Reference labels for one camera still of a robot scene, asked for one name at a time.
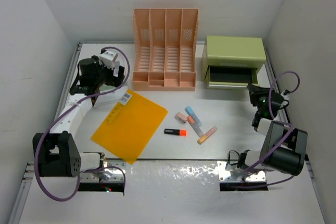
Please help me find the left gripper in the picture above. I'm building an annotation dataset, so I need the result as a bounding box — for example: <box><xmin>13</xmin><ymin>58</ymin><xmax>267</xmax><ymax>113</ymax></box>
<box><xmin>93</xmin><ymin>56</ymin><xmax>123</xmax><ymax>88</ymax></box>

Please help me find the green metal drawer box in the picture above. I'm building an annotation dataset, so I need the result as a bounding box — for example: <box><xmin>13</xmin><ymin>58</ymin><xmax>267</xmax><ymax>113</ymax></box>
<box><xmin>201</xmin><ymin>35</ymin><xmax>266</xmax><ymax>89</ymax></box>

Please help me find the orange plastic clipboard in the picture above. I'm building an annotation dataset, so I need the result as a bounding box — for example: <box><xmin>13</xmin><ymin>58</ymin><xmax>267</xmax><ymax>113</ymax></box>
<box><xmin>91</xmin><ymin>89</ymin><xmax>167</xmax><ymax>165</ymax></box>

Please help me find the blue highlighter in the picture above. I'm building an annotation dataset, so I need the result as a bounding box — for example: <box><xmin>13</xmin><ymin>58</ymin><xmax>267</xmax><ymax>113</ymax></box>
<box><xmin>185</xmin><ymin>106</ymin><xmax>202</xmax><ymax>127</ymax></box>

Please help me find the orange clear highlighter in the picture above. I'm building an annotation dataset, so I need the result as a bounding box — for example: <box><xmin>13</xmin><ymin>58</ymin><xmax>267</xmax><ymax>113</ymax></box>
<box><xmin>187</xmin><ymin>116</ymin><xmax>204</xmax><ymax>137</ymax></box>

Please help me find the yellow pink highlighter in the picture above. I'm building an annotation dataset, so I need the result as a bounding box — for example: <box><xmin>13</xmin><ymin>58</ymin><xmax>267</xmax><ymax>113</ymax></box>
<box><xmin>197</xmin><ymin>126</ymin><xmax>218</xmax><ymax>145</ymax></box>

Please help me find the pink eraser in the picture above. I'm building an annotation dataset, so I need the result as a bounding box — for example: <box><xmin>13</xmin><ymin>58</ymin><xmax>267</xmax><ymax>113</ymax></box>
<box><xmin>175</xmin><ymin>112</ymin><xmax>188</xmax><ymax>124</ymax></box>

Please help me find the black orange highlighter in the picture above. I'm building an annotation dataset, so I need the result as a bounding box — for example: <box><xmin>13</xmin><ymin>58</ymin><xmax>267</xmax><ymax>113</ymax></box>
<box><xmin>164</xmin><ymin>129</ymin><xmax>187</xmax><ymax>136</ymax></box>

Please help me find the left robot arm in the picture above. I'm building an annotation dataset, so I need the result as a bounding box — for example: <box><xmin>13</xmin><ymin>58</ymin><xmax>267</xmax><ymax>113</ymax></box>
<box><xmin>33</xmin><ymin>50</ymin><xmax>125</xmax><ymax>177</ymax></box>

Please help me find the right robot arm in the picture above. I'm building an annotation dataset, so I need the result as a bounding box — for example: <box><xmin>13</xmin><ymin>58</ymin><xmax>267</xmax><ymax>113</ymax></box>
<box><xmin>236</xmin><ymin>83</ymin><xmax>308</xmax><ymax>176</ymax></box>

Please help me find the clear mesh document pouch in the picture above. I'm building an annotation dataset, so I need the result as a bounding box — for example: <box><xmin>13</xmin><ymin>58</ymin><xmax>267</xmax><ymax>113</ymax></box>
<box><xmin>94</xmin><ymin>84</ymin><xmax>128</xmax><ymax>106</ymax></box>

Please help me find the pink plastic file organizer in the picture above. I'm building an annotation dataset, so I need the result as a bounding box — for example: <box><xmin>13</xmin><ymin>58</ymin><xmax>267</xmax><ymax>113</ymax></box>
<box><xmin>132</xmin><ymin>8</ymin><xmax>198</xmax><ymax>91</ymax></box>

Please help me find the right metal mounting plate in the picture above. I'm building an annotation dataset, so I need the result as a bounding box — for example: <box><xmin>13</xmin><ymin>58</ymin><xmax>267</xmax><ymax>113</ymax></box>
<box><xmin>217</xmin><ymin>161</ymin><xmax>267</xmax><ymax>183</ymax></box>

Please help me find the metal mounting plate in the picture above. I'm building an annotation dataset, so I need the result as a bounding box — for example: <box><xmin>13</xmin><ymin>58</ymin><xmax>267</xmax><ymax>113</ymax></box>
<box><xmin>80</xmin><ymin>162</ymin><xmax>126</xmax><ymax>183</ymax></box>
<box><xmin>217</xmin><ymin>161</ymin><xmax>267</xmax><ymax>183</ymax></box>

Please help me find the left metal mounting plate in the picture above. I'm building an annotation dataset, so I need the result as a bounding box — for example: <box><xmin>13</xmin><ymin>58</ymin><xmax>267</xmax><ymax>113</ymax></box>
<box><xmin>80</xmin><ymin>162</ymin><xmax>126</xmax><ymax>183</ymax></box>

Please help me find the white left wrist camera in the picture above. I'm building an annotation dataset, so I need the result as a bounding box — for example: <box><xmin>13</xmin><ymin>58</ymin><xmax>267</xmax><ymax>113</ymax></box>
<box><xmin>99</xmin><ymin>50</ymin><xmax>118</xmax><ymax>70</ymax></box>

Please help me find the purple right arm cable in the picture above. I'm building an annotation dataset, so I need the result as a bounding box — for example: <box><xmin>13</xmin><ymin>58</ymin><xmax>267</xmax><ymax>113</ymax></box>
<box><xmin>230</xmin><ymin>70</ymin><xmax>301</xmax><ymax>189</ymax></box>

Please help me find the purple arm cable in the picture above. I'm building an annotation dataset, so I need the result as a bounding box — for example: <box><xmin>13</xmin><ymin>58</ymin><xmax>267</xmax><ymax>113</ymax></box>
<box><xmin>33</xmin><ymin>46</ymin><xmax>130</xmax><ymax>202</ymax></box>
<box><xmin>230</xmin><ymin>70</ymin><xmax>301</xmax><ymax>189</ymax></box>

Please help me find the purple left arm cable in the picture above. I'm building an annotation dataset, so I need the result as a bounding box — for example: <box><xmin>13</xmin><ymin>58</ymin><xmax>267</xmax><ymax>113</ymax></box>
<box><xmin>33</xmin><ymin>46</ymin><xmax>130</xmax><ymax>202</ymax></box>

